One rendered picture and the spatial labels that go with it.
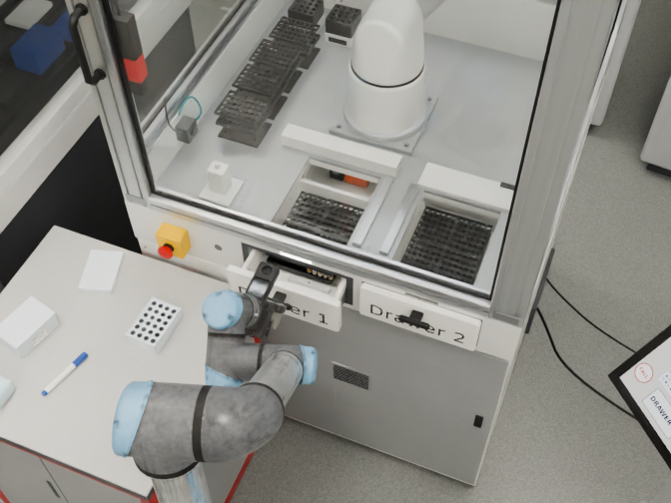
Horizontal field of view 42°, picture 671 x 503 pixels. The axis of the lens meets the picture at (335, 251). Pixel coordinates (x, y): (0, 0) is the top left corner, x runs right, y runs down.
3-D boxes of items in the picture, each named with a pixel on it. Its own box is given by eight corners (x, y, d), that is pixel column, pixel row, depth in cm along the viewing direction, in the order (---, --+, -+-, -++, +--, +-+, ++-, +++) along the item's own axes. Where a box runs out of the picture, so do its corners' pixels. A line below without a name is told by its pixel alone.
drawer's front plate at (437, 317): (473, 351, 206) (479, 326, 197) (358, 313, 213) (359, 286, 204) (476, 345, 207) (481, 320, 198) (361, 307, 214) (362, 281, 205)
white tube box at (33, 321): (22, 359, 212) (15, 348, 208) (-2, 341, 215) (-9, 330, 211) (61, 323, 218) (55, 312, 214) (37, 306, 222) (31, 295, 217)
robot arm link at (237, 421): (276, 402, 126) (319, 332, 174) (201, 397, 127) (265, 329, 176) (274, 479, 127) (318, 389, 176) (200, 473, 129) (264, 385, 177)
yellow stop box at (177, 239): (182, 261, 220) (178, 244, 214) (157, 253, 222) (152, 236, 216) (192, 247, 223) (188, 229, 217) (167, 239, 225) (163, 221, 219)
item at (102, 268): (112, 293, 224) (111, 290, 223) (79, 291, 224) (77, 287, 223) (124, 254, 232) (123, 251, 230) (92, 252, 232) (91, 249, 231)
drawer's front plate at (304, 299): (338, 332, 209) (338, 306, 201) (230, 295, 216) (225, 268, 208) (341, 326, 210) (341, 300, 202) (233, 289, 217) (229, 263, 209)
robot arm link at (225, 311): (197, 331, 169) (200, 287, 170) (217, 331, 180) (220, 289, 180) (235, 334, 167) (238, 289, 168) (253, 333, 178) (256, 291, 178)
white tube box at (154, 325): (157, 354, 213) (154, 346, 210) (127, 342, 215) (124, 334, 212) (183, 316, 219) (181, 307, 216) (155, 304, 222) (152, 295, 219)
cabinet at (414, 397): (475, 498, 269) (516, 365, 206) (180, 387, 293) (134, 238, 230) (550, 267, 323) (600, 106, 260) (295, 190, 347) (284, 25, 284)
